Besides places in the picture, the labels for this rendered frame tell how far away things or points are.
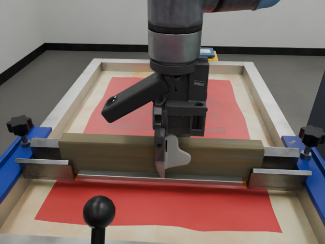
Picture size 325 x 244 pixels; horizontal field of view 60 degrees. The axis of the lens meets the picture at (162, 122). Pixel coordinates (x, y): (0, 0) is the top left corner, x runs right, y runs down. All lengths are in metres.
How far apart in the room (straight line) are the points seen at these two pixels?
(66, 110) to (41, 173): 0.24
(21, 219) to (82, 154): 0.15
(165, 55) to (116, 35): 3.94
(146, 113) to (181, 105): 0.37
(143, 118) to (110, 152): 0.27
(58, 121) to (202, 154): 0.37
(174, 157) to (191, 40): 0.19
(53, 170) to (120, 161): 0.12
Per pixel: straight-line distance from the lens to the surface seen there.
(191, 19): 0.38
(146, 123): 0.73
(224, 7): 0.41
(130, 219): 0.51
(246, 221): 0.52
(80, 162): 0.54
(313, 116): 1.09
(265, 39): 4.39
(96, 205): 0.25
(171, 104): 0.42
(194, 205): 0.53
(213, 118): 0.77
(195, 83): 0.42
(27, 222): 0.55
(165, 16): 0.37
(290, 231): 0.53
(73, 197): 0.56
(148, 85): 0.41
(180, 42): 0.38
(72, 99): 0.81
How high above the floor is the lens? 1.35
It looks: 32 degrees down
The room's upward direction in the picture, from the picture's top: straight up
